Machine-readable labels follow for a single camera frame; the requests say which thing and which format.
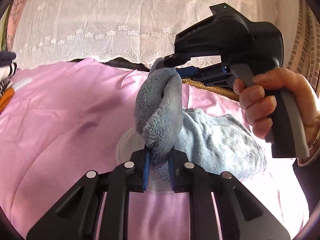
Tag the orange folded garment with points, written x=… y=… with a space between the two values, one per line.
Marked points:
x=5 y=98

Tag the striped folded garment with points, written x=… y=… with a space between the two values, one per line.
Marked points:
x=4 y=85

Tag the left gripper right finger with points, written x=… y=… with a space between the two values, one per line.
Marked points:
x=220 y=206

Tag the white folded garment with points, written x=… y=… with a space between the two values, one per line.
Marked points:
x=8 y=71

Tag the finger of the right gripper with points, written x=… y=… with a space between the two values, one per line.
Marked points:
x=200 y=60
x=215 y=75

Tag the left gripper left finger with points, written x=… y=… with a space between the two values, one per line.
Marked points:
x=96 y=206

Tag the person's right hand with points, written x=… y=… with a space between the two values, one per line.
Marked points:
x=258 y=106

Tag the pink floral cloth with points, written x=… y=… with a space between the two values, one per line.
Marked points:
x=11 y=22

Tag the navy folded garment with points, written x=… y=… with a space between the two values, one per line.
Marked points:
x=6 y=58

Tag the brown checkered curtain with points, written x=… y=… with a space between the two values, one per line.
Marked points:
x=304 y=58

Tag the blue fleece jacket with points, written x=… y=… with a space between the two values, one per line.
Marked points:
x=215 y=143

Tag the white lace cover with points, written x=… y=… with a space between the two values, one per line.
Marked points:
x=139 y=31

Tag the woven bamboo mat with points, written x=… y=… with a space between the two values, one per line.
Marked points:
x=214 y=89

